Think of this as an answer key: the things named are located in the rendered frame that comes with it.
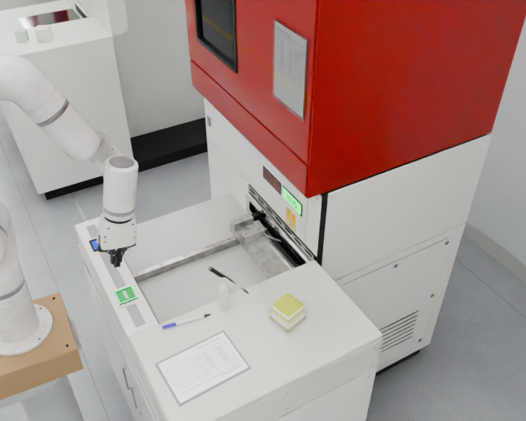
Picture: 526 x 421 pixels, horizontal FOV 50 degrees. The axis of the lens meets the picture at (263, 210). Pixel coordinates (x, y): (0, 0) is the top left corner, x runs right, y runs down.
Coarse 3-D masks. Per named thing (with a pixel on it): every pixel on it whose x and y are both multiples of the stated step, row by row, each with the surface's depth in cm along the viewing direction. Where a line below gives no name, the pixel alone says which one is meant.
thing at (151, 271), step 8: (224, 240) 206; (232, 240) 206; (200, 248) 202; (208, 248) 202; (216, 248) 204; (224, 248) 206; (184, 256) 199; (192, 256) 200; (200, 256) 202; (160, 264) 196; (168, 264) 196; (176, 264) 198; (184, 264) 200; (136, 272) 193; (144, 272) 193; (152, 272) 194; (160, 272) 196; (136, 280) 193
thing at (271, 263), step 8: (232, 232) 208; (240, 240) 202; (256, 240) 201; (264, 240) 201; (248, 248) 198; (256, 248) 198; (264, 248) 198; (272, 248) 198; (256, 256) 195; (264, 256) 195; (272, 256) 195; (280, 256) 195; (264, 264) 192; (272, 264) 192; (280, 264) 192; (264, 272) 192; (272, 272) 189; (280, 272) 189
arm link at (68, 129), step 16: (64, 112) 128; (48, 128) 128; (64, 128) 129; (80, 128) 132; (64, 144) 132; (80, 144) 133; (96, 144) 136; (112, 144) 148; (80, 160) 136; (96, 160) 149
